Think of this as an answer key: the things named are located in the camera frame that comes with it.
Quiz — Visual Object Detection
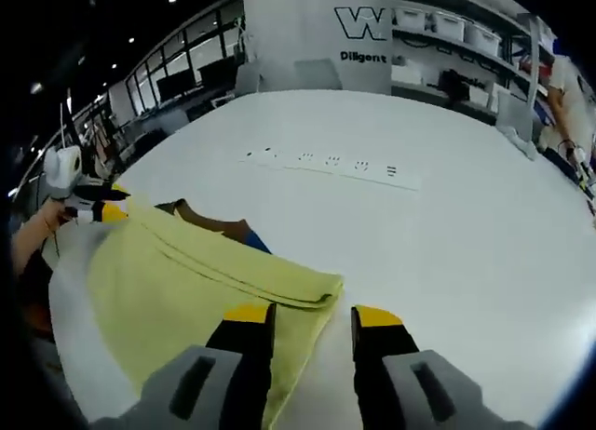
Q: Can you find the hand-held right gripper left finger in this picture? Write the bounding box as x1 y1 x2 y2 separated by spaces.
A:
90 302 278 430

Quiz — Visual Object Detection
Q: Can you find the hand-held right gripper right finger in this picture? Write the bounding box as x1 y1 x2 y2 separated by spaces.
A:
349 303 536 430

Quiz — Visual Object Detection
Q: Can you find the yellow and blue garment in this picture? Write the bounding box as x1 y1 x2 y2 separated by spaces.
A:
86 195 346 424

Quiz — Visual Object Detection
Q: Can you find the black computer monitor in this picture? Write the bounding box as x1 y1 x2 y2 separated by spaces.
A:
156 69 195 101
197 60 235 85

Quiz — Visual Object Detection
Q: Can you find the white power strip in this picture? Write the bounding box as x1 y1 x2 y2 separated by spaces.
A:
237 146 423 193

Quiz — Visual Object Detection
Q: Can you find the grey office chair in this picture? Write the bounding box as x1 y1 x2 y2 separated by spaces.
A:
235 60 262 94
292 57 341 91

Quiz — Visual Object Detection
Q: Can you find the white crumpled cloth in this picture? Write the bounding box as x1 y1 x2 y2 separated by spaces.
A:
500 125 536 161

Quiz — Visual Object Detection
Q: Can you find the black bag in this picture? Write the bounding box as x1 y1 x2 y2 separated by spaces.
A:
440 69 471 108

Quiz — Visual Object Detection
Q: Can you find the grey metal shelving rack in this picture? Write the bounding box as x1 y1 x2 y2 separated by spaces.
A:
389 0 555 142

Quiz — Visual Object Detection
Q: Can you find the white storage bin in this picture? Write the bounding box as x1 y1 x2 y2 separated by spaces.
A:
432 13 467 43
467 22 502 57
393 6 426 29

